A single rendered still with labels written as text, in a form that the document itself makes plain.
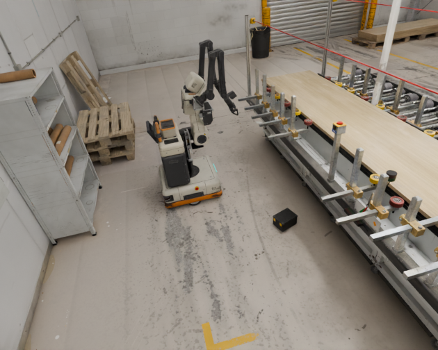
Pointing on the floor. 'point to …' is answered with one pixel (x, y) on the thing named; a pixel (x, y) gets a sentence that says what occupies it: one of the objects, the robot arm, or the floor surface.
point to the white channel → (386, 50)
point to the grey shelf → (42, 153)
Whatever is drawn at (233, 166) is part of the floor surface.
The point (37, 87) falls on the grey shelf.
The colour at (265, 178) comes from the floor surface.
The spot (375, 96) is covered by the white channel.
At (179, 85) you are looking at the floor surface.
